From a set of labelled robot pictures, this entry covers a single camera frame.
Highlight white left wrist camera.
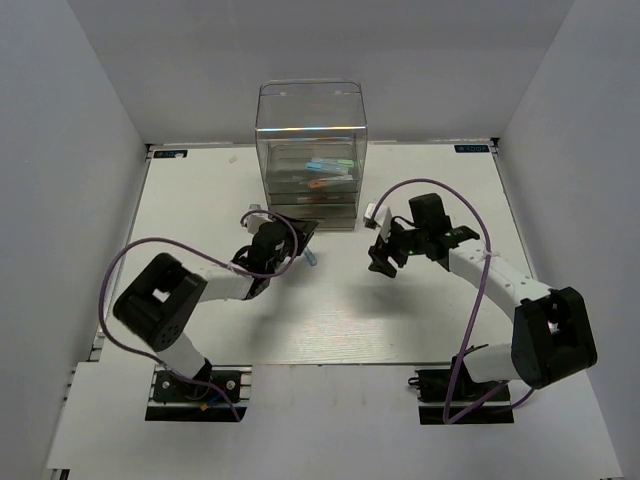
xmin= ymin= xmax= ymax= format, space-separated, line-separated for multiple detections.
xmin=240 ymin=204 xmax=271 ymax=234

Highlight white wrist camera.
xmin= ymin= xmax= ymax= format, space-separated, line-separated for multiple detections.
xmin=240 ymin=204 xmax=271 ymax=234
xmin=363 ymin=202 xmax=393 ymax=242

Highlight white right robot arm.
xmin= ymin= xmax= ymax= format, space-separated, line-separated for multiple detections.
xmin=364 ymin=194 xmax=598 ymax=399

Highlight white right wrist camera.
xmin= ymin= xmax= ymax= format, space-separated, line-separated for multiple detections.
xmin=363 ymin=202 xmax=393 ymax=242

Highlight clear acrylic drawer organizer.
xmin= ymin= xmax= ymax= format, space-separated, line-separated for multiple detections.
xmin=254 ymin=79 xmax=368 ymax=230

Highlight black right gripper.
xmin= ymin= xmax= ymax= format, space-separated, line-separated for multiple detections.
xmin=369 ymin=219 xmax=428 ymax=278

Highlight blue cap highlighter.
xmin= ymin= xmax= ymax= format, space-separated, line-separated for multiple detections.
xmin=305 ymin=161 xmax=349 ymax=175

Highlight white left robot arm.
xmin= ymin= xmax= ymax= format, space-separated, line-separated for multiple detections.
xmin=113 ymin=209 xmax=319 ymax=399

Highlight green cap highlighter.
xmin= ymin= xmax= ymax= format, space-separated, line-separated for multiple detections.
xmin=324 ymin=158 xmax=354 ymax=168

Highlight orange cap highlighter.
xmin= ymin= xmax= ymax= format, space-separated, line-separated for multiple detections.
xmin=308 ymin=177 xmax=351 ymax=191

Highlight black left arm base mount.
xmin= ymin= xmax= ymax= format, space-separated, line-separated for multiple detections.
xmin=145 ymin=366 xmax=252 ymax=423

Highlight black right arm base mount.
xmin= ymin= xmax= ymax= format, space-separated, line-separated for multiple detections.
xmin=407 ymin=358 xmax=514 ymax=426

